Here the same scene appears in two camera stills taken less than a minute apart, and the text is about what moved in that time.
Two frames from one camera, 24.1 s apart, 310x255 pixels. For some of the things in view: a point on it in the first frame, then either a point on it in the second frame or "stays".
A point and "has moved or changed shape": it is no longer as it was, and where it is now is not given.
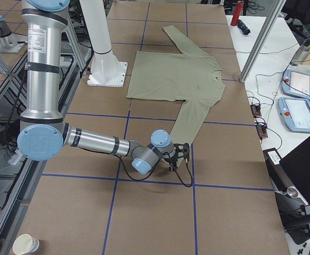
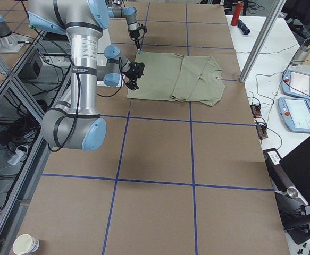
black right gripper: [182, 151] -> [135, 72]
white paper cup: [25, 244] stays
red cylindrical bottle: [237, 13] stays
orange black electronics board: [256, 110] stays
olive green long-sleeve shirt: [189, 75] has moved or changed shape
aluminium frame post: [277, 7] stays
